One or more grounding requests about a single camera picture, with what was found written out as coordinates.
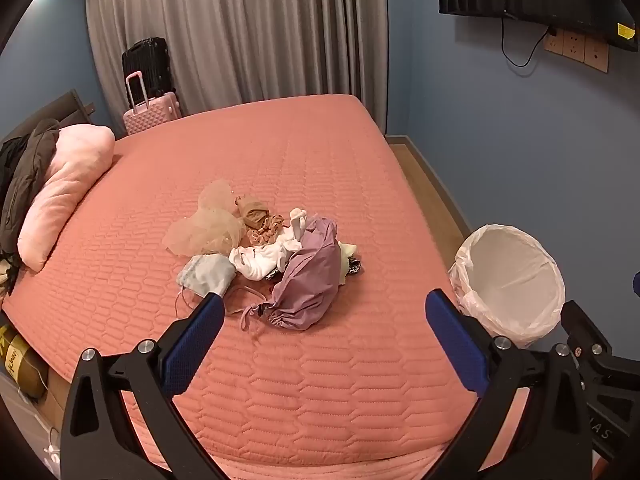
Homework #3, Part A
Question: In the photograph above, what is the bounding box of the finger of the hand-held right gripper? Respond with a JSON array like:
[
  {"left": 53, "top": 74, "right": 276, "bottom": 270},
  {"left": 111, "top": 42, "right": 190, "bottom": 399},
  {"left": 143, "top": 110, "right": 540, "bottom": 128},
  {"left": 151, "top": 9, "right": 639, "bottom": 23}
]
[{"left": 561, "top": 301, "right": 640, "bottom": 376}]

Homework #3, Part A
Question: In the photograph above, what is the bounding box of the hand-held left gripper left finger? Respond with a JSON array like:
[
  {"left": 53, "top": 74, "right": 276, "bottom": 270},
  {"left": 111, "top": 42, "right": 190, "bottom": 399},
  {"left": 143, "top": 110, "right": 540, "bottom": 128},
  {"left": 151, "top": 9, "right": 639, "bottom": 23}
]
[{"left": 60, "top": 292, "right": 228, "bottom": 480}]

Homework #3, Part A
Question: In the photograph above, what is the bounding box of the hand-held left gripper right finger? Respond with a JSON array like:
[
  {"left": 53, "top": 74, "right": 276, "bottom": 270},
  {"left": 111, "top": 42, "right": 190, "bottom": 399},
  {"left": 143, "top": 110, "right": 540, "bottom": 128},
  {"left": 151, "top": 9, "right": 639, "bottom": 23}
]
[{"left": 425, "top": 288, "right": 596, "bottom": 480}]

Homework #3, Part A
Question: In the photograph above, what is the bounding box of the light blue face mask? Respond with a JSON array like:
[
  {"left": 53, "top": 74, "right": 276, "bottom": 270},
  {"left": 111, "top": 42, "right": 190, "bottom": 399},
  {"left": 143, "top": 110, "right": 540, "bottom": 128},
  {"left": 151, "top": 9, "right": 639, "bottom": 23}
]
[{"left": 175, "top": 254, "right": 237, "bottom": 318}]

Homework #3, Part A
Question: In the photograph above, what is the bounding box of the white bag-lined bin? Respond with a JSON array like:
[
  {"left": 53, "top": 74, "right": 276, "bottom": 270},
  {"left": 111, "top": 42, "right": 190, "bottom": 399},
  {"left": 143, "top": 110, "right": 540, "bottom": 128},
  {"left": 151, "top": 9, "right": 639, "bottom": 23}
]
[{"left": 447, "top": 224, "right": 567, "bottom": 350}]

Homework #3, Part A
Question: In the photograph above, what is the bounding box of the white sock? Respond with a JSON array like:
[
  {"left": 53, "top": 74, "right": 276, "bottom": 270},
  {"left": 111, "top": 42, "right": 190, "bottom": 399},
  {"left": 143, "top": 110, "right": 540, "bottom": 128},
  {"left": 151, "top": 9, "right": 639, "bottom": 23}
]
[{"left": 229, "top": 207, "right": 311, "bottom": 282}]

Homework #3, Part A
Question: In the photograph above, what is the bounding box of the purple drawstring bag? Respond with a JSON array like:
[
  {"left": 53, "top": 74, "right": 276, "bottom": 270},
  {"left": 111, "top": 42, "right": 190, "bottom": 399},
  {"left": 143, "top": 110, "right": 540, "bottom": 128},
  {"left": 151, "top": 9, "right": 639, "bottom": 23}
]
[{"left": 240, "top": 216, "right": 343, "bottom": 333}]

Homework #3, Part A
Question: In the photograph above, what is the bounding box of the beige tulle bow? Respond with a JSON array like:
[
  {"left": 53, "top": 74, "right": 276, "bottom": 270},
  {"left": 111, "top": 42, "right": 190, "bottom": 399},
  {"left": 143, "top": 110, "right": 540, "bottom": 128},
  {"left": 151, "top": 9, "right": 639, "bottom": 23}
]
[{"left": 161, "top": 179, "right": 247, "bottom": 256}]

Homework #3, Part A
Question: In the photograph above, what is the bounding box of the tan satin scrunchie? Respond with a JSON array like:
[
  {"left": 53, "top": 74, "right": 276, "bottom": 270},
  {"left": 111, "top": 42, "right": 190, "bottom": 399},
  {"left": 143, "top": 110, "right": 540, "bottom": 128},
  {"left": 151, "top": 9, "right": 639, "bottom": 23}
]
[{"left": 245, "top": 214, "right": 285, "bottom": 247}]

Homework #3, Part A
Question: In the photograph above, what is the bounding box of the pale yellow cloth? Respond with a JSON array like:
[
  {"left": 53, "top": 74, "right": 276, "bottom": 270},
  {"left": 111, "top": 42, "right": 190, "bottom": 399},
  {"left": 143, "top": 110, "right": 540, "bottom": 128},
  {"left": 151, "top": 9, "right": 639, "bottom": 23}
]
[{"left": 336, "top": 241, "right": 359, "bottom": 287}]

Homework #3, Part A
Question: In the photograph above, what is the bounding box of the tan stocking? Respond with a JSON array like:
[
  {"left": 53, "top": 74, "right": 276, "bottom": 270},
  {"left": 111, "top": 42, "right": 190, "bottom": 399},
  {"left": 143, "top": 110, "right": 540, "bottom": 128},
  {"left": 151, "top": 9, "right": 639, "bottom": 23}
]
[{"left": 234, "top": 196, "right": 271, "bottom": 231}]

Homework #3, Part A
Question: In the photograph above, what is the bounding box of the cardboard box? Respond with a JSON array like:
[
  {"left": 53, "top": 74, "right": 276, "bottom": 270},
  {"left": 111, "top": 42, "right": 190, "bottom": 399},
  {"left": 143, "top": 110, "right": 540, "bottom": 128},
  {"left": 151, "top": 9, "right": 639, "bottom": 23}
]
[{"left": 35, "top": 370, "right": 71, "bottom": 441}]

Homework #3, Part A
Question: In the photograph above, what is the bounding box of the yellow bag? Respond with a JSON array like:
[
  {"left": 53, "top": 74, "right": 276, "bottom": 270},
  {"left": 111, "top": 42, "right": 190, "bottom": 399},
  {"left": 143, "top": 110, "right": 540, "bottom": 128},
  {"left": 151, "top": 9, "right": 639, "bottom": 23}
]
[{"left": 0, "top": 324, "right": 48, "bottom": 400}]

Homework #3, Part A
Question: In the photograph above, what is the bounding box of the pink pillow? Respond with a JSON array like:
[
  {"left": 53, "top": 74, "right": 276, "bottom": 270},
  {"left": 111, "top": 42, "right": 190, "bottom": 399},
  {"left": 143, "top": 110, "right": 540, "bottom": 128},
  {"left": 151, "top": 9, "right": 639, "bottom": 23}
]
[{"left": 17, "top": 125, "right": 117, "bottom": 272}]

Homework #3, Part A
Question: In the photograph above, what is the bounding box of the pink quilted bed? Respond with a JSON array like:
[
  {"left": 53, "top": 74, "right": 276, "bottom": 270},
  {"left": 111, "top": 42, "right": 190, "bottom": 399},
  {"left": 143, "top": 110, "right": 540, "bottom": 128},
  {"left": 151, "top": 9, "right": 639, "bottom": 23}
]
[{"left": 2, "top": 92, "right": 531, "bottom": 480}]

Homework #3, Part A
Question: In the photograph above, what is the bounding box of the pink suitcase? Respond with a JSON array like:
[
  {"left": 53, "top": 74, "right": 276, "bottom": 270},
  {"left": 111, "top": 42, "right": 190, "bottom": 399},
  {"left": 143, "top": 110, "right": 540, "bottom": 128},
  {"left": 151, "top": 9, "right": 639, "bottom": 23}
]
[{"left": 122, "top": 72, "right": 182, "bottom": 136}]

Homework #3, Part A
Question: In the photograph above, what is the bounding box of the dark jacket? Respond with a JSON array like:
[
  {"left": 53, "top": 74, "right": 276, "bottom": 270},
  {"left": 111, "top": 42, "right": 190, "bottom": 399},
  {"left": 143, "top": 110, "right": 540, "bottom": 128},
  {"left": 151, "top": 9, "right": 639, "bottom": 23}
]
[{"left": 0, "top": 119, "right": 61, "bottom": 256}]

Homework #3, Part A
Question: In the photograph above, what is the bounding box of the dark headboard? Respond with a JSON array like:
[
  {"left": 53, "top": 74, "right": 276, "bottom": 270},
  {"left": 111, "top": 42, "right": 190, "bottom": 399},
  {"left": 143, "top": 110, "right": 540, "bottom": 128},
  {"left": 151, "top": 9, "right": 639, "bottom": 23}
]
[{"left": 0, "top": 89, "right": 96, "bottom": 146}]

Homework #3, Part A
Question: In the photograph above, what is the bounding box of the black suitcase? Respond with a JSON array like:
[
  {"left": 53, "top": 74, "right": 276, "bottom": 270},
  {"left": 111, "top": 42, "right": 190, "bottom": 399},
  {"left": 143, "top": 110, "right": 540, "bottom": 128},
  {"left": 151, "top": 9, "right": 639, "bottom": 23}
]
[{"left": 121, "top": 37, "right": 168, "bottom": 111}]

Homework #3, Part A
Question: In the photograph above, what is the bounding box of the grey curtain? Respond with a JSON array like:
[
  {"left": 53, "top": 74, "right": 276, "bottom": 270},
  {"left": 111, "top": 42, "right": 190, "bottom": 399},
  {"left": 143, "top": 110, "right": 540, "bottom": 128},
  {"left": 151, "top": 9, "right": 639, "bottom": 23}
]
[{"left": 85, "top": 0, "right": 390, "bottom": 136}]

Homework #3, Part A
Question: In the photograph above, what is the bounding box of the beige wall socket panel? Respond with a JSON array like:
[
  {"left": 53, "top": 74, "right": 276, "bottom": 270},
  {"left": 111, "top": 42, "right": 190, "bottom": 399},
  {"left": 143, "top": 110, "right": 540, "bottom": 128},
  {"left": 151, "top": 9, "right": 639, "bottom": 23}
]
[{"left": 543, "top": 27, "right": 611, "bottom": 73}]

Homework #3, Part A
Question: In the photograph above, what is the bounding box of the black power cable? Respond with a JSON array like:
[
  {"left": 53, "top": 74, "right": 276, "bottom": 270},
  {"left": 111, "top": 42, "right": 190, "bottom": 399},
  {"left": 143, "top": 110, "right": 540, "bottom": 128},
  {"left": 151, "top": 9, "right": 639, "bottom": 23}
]
[{"left": 500, "top": 12, "right": 556, "bottom": 68}]

